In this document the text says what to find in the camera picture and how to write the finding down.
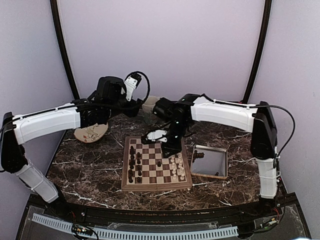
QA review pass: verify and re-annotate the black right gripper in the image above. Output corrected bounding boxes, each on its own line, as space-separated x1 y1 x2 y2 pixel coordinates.
162 119 190 158

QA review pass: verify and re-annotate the brown chess knight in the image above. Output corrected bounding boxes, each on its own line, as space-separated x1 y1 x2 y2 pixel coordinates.
193 152 205 159

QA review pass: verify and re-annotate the dark chess piece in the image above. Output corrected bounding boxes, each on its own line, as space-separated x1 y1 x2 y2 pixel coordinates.
129 160 136 169
129 146 136 155
130 153 136 160
128 169 134 178

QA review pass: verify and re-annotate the metal tray with wooden rim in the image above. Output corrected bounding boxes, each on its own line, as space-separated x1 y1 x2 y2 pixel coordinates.
190 144 228 180

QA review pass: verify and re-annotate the dark chess piece corner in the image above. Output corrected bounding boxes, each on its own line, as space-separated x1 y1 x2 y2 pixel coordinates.
128 176 134 183

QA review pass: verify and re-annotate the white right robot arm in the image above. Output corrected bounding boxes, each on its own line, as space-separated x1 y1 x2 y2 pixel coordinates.
145 93 279 217

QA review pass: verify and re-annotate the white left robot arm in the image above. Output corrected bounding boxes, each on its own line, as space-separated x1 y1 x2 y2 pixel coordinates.
0 71 148 218

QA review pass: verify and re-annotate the white chess queen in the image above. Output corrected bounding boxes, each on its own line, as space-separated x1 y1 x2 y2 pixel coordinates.
178 158 183 169

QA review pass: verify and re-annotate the wooden chess board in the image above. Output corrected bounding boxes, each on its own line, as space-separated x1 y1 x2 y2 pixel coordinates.
121 136 193 192

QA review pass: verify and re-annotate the coral painted ceramic mug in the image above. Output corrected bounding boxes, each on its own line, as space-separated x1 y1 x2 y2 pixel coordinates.
142 96 159 125

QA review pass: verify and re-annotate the bird painted ceramic plate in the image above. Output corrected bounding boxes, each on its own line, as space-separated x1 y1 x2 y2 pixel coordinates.
74 123 109 144

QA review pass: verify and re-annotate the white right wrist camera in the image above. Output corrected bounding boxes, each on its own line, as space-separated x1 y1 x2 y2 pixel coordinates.
141 129 168 145

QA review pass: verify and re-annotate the black left corner post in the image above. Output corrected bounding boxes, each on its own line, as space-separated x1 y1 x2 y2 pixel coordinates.
49 0 80 100

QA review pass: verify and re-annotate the black corner post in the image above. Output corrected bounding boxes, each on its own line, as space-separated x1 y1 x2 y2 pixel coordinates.
241 0 272 104
49 0 80 100

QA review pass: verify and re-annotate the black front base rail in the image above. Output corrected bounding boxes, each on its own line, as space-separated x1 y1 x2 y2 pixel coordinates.
82 207 251 225

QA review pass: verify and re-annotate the white slotted cable duct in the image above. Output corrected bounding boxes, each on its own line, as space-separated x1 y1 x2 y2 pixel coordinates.
31 213 239 240

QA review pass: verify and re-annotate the black right corner post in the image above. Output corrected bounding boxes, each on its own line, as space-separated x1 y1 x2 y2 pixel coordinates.
241 0 272 104

